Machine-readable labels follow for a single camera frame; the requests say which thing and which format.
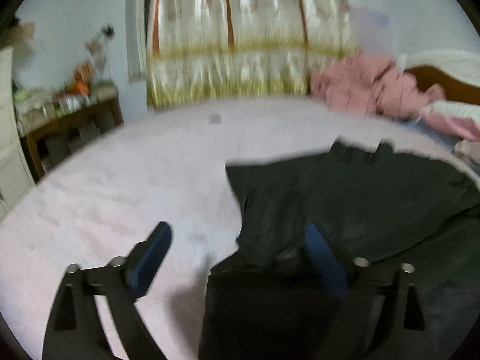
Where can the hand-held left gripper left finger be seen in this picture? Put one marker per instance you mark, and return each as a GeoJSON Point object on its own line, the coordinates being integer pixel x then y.
{"type": "Point", "coordinates": [148, 258]}

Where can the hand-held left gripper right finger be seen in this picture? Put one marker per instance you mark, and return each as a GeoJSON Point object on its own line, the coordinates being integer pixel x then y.
{"type": "Point", "coordinates": [324, 258]}

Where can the black coat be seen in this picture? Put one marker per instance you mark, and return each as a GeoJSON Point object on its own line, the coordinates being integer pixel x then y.
{"type": "Point", "coordinates": [356, 202]}

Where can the bed with pink sheet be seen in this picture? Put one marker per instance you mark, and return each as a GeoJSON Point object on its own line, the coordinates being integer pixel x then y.
{"type": "Point", "coordinates": [112, 202]}

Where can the wooden side table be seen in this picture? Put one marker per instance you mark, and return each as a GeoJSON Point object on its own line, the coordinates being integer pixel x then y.
{"type": "Point", "coordinates": [93, 110]}

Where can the light blue cloth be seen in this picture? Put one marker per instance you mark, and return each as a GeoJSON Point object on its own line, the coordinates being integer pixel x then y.
{"type": "Point", "coordinates": [427, 129]}

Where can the pink quilt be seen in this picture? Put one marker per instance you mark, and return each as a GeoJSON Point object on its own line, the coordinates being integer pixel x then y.
{"type": "Point", "coordinates": [360, 86]}

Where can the pink pillow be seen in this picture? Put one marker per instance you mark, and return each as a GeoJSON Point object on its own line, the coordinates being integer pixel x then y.
{"type": "Point", "coordinates": [468, 150]}

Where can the white drawer cabinet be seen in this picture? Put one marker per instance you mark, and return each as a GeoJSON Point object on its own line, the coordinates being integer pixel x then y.
{"type": "Point", "coordinates": [9, 138]}

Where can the white floral pillow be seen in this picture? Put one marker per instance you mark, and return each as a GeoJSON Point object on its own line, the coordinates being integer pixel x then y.
{"type": "Point", "coordinates": [453, 116]}

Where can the white and wooden headboard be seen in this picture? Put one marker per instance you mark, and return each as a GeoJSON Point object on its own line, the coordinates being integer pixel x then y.
{"type": "Point", "coordinates": [442, 71]}

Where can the black clamp desk lamp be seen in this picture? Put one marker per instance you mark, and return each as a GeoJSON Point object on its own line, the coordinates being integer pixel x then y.
{"type": "Point", "coordinates": [103, 33]}

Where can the tree print curtain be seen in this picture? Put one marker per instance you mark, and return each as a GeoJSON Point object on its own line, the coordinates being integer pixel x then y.
{"type": "Point", "coordinates": [243, 37]}

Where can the cardboard box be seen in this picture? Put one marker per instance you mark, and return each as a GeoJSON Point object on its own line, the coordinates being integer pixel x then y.
{"type": "Point", "coordinates": [25, 32]}

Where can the white frame window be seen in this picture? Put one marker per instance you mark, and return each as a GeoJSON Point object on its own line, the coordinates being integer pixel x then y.
{"type": "Point", "coordinates": [137, 26]}

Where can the pale wall poster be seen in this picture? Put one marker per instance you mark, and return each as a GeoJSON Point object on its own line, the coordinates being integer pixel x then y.
{"type": "Point", "coordinates": [369, 26]}

